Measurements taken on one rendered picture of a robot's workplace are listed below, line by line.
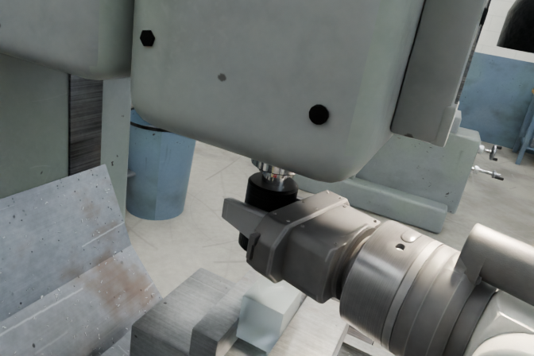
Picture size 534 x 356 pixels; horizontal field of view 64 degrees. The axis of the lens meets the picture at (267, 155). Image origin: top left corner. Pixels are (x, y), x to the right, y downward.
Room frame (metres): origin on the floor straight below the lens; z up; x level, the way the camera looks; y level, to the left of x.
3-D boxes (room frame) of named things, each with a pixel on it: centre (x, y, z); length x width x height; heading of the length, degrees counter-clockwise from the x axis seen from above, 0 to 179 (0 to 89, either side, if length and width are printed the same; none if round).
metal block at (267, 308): (0.42, -0.04, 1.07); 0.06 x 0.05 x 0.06; 157
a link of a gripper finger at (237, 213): (0.34, 0.01, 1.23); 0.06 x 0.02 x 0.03; 52
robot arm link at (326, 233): (0.31, -0.08, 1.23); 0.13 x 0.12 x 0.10; 142
